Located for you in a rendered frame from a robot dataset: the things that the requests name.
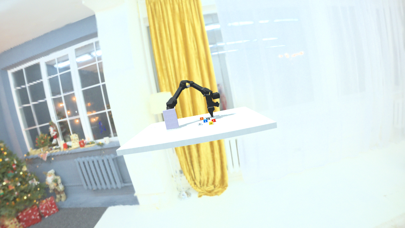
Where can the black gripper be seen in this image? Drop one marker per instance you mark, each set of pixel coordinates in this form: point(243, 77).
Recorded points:
point(210, 107)

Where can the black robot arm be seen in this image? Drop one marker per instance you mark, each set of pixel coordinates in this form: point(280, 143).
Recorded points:
point(205, 91)

